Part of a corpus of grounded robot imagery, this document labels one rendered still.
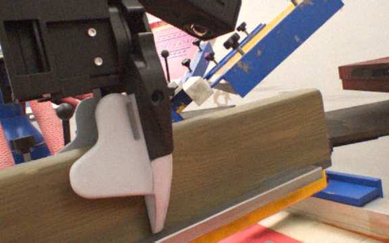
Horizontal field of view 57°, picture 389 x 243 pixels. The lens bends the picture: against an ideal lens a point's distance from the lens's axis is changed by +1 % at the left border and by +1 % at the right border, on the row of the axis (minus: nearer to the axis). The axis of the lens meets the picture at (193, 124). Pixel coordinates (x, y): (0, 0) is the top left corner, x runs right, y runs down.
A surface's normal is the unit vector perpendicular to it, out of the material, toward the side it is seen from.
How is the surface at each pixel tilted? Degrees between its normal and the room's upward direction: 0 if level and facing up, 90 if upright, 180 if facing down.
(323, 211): 90
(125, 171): 85
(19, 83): 90
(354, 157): 90
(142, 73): 77
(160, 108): 102
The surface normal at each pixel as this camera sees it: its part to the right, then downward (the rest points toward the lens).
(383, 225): -0.83, 0.23
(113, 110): 0.51, -0.07
